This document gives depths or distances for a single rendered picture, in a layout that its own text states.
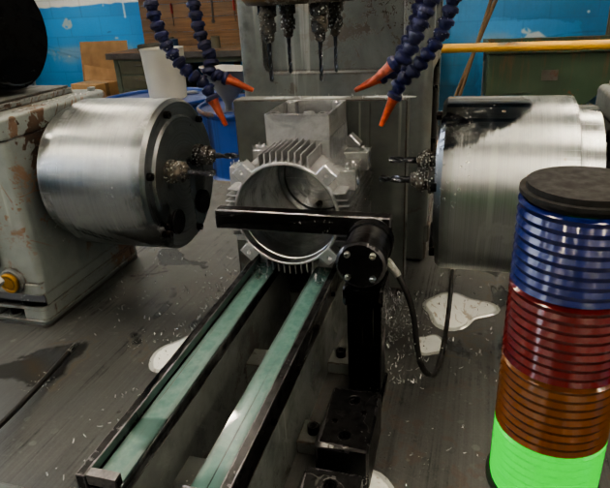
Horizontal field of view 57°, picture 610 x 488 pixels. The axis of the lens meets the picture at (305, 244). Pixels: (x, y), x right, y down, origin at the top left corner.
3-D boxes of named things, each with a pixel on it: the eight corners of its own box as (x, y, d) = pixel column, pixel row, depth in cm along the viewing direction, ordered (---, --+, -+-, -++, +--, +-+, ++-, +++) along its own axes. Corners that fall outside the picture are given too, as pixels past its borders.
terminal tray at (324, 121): (289, 141, 98) (286, 100, 95) (349, 142, 95) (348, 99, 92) (265, 161, 87) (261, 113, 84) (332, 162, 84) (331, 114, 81)
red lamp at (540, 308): (500, 320, 34) (506, 253, 32) (610, 331, 32) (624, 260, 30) (503, 382, 28) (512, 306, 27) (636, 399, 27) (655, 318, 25)
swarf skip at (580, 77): (477, 155, 471) (485, 48, 436) (476, 130, 553) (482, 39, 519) (637, 158, 440) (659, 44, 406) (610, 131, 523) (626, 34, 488)
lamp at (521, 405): (493, 381, 36) (500, 320, 34) (597, 394, 34) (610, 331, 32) (496, 450, 30) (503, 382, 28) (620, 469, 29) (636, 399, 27)
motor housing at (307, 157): (272, 222, 105) (263, 120, 97) (373, 228, 100) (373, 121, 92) (231, 269, 87) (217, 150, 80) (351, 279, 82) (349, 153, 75)
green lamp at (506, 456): (487, 437, 37) (493, 381, 36) (586, 451, 36) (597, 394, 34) (489, 510, 32) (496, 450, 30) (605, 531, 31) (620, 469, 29)
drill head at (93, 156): (78, 209, 119) (51, 88, 109) (239, 218, 109) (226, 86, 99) (-11, 259, 97) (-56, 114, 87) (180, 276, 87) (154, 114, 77)
